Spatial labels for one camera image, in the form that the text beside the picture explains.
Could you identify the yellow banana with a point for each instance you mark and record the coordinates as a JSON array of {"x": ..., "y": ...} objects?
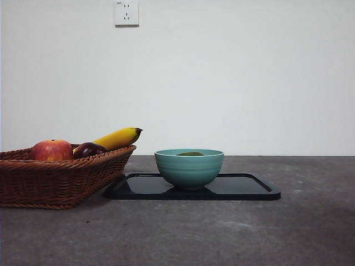
[{"x": 116, "y": 138}]

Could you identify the black rectangular tray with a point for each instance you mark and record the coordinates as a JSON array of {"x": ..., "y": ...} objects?
[{"x": 244, "y": 188}]

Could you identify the white wall power socket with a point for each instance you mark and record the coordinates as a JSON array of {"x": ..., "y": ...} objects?
[{"x": 127, "y": 14}]

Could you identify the green avocado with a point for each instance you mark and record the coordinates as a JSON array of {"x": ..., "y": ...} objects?
[{"x": 190, "y": 153}]

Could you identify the teal ribbed bowl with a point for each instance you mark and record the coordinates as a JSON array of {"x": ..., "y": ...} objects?
[{"x": 188, "y": 171}]

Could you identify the red apple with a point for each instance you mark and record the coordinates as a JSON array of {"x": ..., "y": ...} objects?
[{"x": 51, "y": 151}]

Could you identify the dark red plum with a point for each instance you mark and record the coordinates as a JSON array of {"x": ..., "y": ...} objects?
[{"x": 88, "y": 149}]

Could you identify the brown woven wicker basket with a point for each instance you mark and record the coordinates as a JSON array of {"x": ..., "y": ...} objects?
[{"x": 55, "y": 183}]

